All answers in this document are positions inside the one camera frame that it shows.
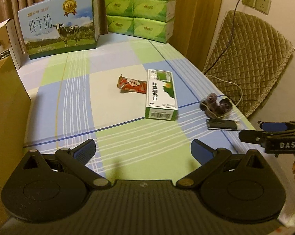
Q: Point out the dark hair scrunchie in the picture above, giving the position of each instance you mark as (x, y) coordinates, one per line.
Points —
(217, 104)

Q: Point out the stack of green tissue packs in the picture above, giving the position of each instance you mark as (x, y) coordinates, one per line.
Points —
(137, 12)

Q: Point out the empty wall socket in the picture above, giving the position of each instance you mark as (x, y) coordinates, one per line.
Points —
(263, 4)

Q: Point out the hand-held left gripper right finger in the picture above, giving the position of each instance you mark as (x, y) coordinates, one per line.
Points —
(201, 149)

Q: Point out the cardboard box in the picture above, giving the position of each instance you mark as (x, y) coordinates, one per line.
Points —
(5, 107)

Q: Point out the black USB stick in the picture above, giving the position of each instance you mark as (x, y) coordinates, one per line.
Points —
(222, 124)

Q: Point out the quilted beige chair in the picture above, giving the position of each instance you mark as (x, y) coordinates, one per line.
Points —
(255, 53)

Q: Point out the white appliance package box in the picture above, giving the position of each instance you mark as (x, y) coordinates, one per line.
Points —
(10, 39)

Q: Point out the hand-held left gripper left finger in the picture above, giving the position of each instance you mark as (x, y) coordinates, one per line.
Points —
(85, 149)

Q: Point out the green white medicine box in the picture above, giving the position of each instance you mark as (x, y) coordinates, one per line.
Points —
(161, 90)

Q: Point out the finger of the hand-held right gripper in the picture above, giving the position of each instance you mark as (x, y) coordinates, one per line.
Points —
(252, 136)
(274, 126)

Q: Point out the blue milk carton case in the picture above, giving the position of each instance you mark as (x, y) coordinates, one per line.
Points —
(52, 29)

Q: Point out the checked tablecloth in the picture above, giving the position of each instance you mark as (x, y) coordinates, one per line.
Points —
(113, 132)

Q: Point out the red snack packet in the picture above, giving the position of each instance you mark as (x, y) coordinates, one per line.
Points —
(131, 84)

